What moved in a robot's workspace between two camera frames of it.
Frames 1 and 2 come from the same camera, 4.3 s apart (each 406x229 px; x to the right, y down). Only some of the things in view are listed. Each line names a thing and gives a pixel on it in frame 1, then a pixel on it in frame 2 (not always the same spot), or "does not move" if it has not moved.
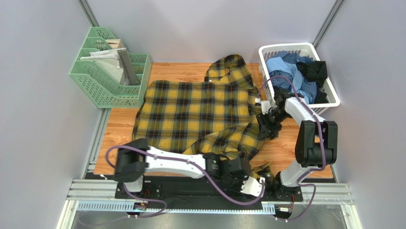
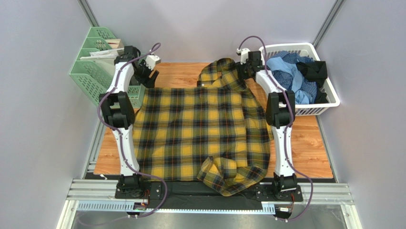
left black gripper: [238, 188] → [149, 82]
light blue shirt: [277, 64] does not move
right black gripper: [268, 126] → [243, 70]
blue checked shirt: [284, 79] does not move
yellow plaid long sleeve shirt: [218, 117] does not move
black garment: [316, 71] does not move
